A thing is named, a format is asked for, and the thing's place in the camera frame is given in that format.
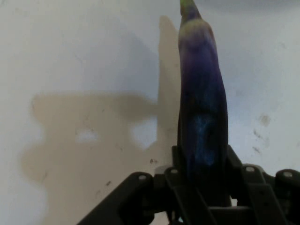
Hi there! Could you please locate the purple eggplant toy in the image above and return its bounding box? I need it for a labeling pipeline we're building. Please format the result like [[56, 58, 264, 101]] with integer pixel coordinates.
[[176, 0, 229, 207]]

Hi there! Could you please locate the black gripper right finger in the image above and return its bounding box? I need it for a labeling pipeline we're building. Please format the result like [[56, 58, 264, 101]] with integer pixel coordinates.
[[225, 144, 300, 225]]

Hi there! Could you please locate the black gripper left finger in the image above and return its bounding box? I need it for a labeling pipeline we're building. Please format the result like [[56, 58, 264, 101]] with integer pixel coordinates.
[[77, 145, 212, 225]]

